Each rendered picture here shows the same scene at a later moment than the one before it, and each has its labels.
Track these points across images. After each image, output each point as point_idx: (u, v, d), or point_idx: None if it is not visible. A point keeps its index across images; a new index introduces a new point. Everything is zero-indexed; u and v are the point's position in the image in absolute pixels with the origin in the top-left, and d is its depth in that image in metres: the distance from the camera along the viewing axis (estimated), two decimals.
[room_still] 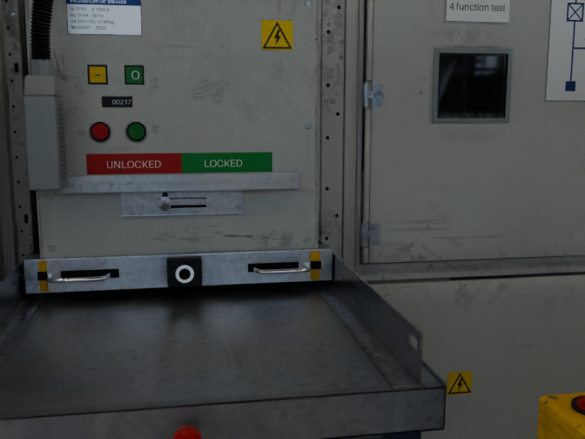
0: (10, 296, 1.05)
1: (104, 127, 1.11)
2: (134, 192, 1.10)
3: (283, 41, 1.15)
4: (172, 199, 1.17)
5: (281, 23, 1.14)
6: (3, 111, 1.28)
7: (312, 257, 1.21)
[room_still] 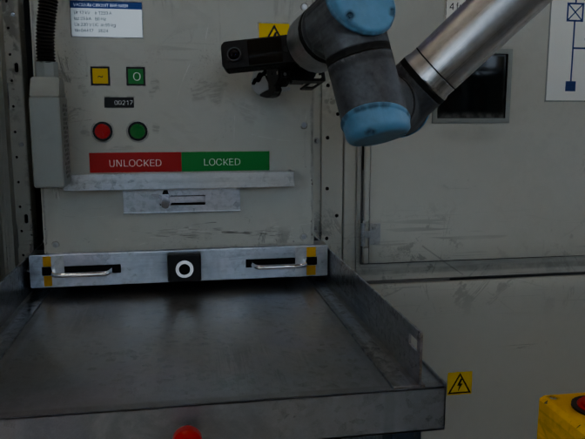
0: (10, 296, 1.05)
1: (107, 126, 1.15)
2: (136, 189, 1.14)
3: None
4: (172, 196, 1.20)
5: (278, 26, 1.18)
6: (3, 111, 1.28)
7: (308, 253, 1.24)
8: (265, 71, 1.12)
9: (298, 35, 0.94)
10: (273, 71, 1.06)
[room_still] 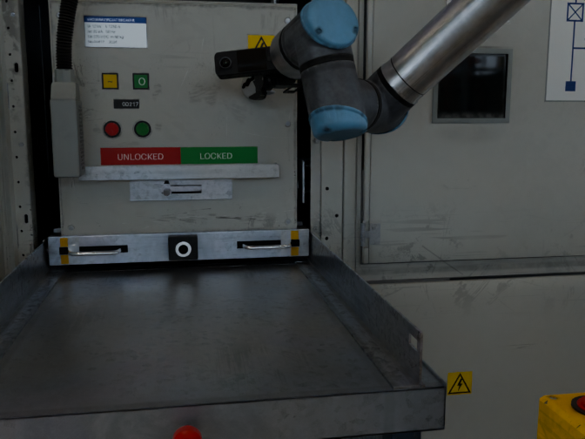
0: (10, 296, 1.05)
1: (116, 124, 1.32)
2: (141, 179, 1.31)
3: None
4: (172, 185, 1.38)
5: (265, 37, 1.35)
6: (3, 111, 1.28)
7: (292, 236, 1.42)
8: (253, 77, 1.29)
9: (279, 47, 1.11)
10: (259, 77, 1.24)
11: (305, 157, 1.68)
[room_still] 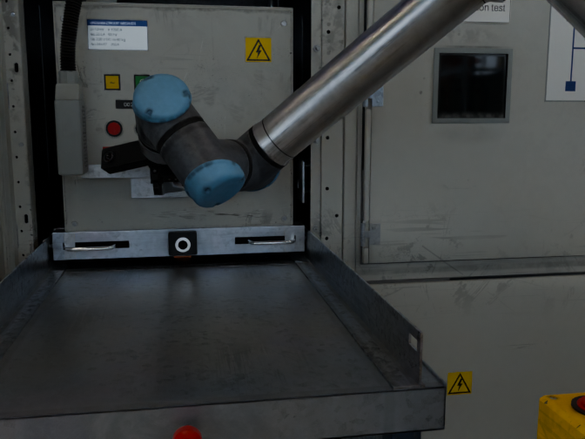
0: (10, 296, 1.05)
1: (117, 124, 1.37)
2: (142, 177, 1.36)
3: (263, 54, 1.40)
4: (172, 183, 1.42)
5: (261, 40, 1.40)
6: (3, 111, 1.28)
7: None
8: None
9: (137, 132, 1.13)
10: (150, 171, 1.25)
11: (305, 157, 1.68)
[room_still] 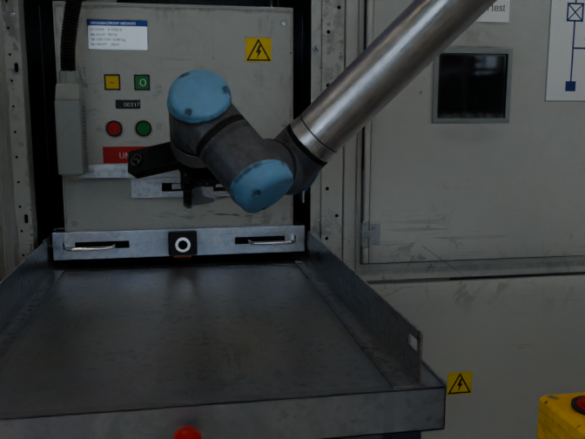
0: (10, 296, 1.05)
1: (117, 124, 1.37)
2: None
3: (263, 54, 1.40)
4: None
5: (261, 40, 1.40)
6: (3, 111, 1.28)
7: None
8: None
9: (169, 134, 1.04)
10: (180, 174, 1.16)
11: None
